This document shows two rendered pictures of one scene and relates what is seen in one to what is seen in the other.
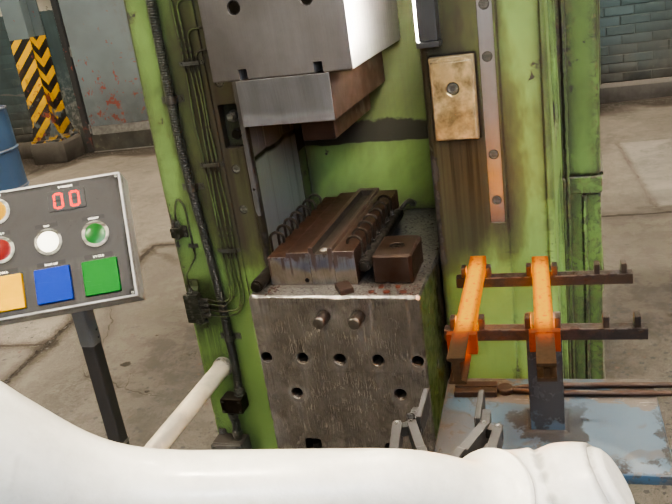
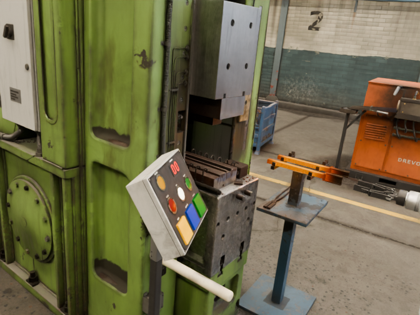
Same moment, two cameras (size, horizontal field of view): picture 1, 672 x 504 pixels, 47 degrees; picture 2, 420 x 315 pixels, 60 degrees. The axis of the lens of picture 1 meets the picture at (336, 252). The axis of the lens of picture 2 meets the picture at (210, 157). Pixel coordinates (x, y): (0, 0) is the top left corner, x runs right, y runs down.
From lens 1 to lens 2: 2.09 m
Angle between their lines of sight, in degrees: 70
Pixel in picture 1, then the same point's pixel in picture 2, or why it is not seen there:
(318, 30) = (246, 79)
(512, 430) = (295, 209)
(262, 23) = (234, 74)
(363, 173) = not seen: hidden behind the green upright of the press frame
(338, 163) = not seen: hidden behind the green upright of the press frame
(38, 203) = (169, 172)
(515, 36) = (255, 84)
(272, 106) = (229, 109)
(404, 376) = (250, 211)
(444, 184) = (235, 138)
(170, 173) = (152, 150)
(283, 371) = (221, 229)
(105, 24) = not seen: outside the picture
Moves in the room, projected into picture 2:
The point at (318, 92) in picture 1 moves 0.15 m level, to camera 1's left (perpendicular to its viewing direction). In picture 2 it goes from (241, 103) to (234, 108)
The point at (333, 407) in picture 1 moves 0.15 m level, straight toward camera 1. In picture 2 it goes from (231, 236) to (259, 242)
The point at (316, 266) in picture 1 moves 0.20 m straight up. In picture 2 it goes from (227, 177) to (230, 139)
